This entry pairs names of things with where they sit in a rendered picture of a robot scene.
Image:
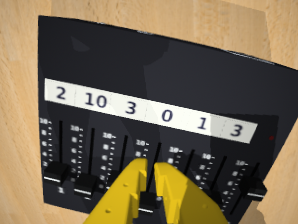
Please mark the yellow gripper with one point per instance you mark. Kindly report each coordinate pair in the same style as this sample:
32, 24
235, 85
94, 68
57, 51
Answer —
184, 201

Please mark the black lighting desk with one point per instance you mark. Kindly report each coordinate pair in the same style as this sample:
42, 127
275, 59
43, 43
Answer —
108, 95

